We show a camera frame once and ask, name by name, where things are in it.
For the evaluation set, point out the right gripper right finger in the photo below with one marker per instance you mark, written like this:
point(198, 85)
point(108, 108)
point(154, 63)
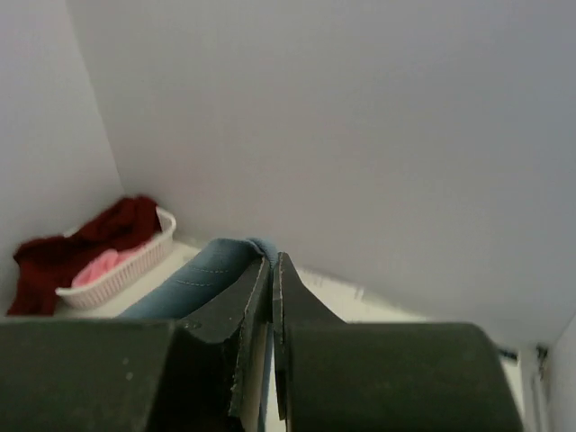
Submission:
point(334, 375)

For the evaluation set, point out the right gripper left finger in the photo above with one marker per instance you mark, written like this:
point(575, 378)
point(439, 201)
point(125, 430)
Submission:
point(204, 372)

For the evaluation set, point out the teal blue t shirt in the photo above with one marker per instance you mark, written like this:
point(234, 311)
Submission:
point(215, 268)

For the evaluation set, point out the pink t shirt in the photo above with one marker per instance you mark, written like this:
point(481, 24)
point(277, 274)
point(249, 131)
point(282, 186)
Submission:
point(102, 265)

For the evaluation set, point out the white plastic laundry basket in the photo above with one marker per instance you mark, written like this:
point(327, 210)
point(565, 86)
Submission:
point(151, 253)

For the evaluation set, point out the dark red t shirt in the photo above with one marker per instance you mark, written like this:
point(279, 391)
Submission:
point(46, 264)

